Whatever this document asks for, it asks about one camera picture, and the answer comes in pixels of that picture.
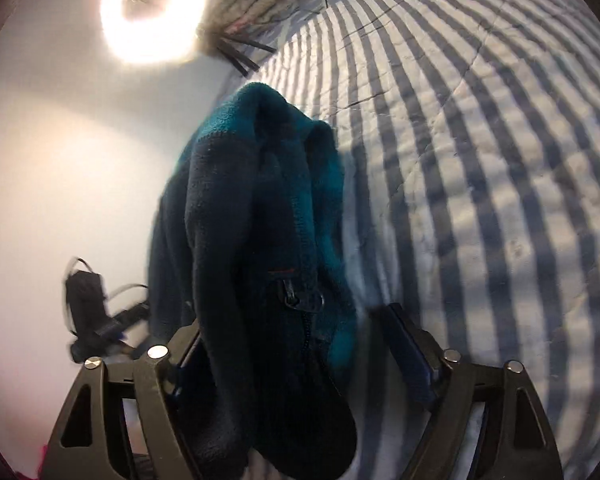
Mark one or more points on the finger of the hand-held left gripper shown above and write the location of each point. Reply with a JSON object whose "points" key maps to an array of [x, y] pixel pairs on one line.
{"points": [[127, 316]]}

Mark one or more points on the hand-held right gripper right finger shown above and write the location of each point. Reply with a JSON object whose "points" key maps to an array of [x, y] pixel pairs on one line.
{"points": [[410, 355]]}

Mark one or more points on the teal plaid fleece jacket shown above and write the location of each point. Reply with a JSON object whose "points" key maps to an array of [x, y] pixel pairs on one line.
{"points": [[240, 210]]}

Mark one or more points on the grey striped quilt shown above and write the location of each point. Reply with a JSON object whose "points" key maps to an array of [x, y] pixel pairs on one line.
{"points": [[480, 160]]}

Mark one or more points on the black tripod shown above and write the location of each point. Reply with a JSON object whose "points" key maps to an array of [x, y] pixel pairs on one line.
{"points": [[235, 57]]}

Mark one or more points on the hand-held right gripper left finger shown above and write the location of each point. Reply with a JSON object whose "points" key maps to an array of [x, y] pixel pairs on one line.
{"points": [[187, 345]]}

